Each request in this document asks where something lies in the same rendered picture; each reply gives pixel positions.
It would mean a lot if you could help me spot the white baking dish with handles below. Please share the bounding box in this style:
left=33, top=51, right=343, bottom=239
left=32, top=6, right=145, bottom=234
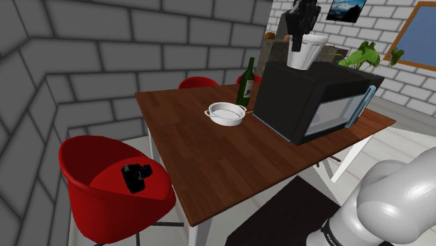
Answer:
left=204, top=102, right=247, bottom=127

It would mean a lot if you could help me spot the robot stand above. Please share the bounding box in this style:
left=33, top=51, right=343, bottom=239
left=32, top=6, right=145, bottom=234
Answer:
left=224, top=175, right=342, bottom=246

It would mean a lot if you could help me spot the green leafy plant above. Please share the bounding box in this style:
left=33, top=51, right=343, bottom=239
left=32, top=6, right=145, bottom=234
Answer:
left=331, top=41, right=405, bottom=71

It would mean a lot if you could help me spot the green wine bottle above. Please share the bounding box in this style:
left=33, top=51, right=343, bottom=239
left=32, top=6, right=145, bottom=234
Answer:
left=235, top=57, right=256, bottom=108

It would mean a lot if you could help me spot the wood framed window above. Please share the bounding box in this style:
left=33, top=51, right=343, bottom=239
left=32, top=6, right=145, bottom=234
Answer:
left=383, top=1, right=436, bottom=73

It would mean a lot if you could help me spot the black microwave oven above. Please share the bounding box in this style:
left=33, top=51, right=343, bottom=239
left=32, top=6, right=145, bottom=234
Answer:
left=252, top=60, right=386, bottom=147

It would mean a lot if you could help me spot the white tapered pot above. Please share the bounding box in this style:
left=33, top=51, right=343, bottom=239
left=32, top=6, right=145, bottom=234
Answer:
left=286, top=32, right=329, bottom=71

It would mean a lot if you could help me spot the red tub chair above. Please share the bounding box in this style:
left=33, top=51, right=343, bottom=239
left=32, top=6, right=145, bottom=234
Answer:
left=177, top=76, right=220, bottom=90
left=58, top=135, right=185, bottom=246
left=235, top=74, right=263, bottom=85

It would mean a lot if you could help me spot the black camera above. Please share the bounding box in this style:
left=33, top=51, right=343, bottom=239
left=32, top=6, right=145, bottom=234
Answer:
left=121, top=164, right=154, bottom=194

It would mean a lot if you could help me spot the dark framed wall picture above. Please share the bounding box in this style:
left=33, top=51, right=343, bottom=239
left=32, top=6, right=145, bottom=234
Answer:
left=325, top=0, right=368, bottom=24

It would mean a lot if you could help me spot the wooden table with white legs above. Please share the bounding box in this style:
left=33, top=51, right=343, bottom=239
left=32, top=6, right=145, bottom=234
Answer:
left=134, top=81, right=397, bottom=246

